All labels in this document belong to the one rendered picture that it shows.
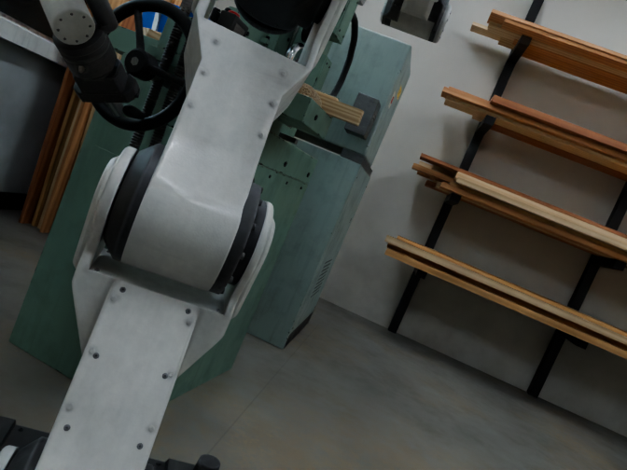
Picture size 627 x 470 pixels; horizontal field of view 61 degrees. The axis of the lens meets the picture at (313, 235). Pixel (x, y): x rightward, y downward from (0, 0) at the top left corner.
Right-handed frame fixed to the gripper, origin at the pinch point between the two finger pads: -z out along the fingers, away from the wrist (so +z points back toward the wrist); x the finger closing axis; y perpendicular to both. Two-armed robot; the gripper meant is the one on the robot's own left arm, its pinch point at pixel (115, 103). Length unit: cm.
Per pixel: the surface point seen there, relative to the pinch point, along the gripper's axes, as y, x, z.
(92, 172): 4.4, -18.5, -31.3
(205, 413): -47, 10, -75
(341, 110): 21, 46, -25
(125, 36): 34.9, -10.6, -13.6
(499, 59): 205, 147, -176
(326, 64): 47, 40, -33
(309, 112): 12.5, 38.2, -15.6
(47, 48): 111, -91, -88
